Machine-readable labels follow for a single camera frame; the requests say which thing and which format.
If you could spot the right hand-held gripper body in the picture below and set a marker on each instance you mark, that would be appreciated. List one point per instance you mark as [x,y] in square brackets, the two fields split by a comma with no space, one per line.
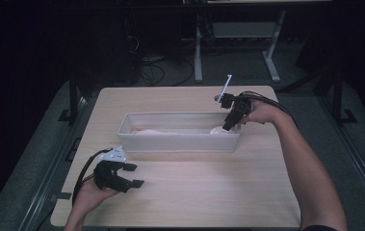
[239,105]

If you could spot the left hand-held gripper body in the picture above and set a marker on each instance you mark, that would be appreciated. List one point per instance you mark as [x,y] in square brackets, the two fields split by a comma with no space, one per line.
[108,176]

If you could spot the white sock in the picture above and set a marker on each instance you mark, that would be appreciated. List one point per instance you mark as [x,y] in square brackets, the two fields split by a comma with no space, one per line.
[217,130]

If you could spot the white fabric storage box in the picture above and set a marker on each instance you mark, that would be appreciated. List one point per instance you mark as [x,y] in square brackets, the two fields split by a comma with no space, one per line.
[177,144]

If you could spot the person's right hand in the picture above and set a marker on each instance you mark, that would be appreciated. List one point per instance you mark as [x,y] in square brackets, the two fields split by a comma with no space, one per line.
[265,112]

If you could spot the person's left hand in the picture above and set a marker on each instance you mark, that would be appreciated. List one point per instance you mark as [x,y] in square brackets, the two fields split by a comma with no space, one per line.
[88,200]

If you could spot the pale cloth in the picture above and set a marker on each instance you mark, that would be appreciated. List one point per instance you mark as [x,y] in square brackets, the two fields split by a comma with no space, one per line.
[151,131]

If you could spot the black metal stand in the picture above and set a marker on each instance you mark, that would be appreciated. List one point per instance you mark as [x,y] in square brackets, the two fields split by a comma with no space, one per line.
[337,96]
[73,99]

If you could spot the black table edge bracket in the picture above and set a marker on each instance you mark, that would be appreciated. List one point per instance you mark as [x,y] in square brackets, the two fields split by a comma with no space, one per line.
[64,195]

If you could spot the aluminium rail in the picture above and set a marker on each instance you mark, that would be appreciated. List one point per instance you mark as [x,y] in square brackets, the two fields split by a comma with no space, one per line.
[51,179]
[359,165]

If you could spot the white desk frame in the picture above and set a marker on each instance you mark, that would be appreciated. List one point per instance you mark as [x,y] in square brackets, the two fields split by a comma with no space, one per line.
[198,57]

